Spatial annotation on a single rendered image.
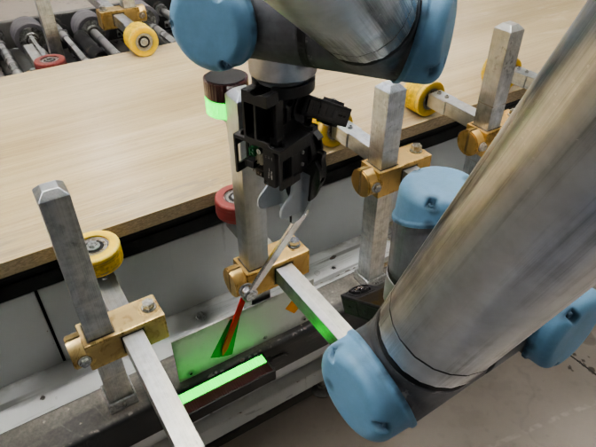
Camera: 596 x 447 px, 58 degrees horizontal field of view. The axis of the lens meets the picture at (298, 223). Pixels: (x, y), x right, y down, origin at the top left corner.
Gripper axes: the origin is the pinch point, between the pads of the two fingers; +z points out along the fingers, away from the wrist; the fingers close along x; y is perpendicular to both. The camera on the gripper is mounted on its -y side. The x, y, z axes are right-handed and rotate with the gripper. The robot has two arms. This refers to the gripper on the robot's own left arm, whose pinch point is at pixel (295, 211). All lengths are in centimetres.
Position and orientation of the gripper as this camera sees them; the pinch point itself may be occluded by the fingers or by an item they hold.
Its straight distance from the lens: 73.4
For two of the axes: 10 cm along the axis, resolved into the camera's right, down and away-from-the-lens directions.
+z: 0.0, 7.9, 6.1
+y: -6.1, 4.9, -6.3
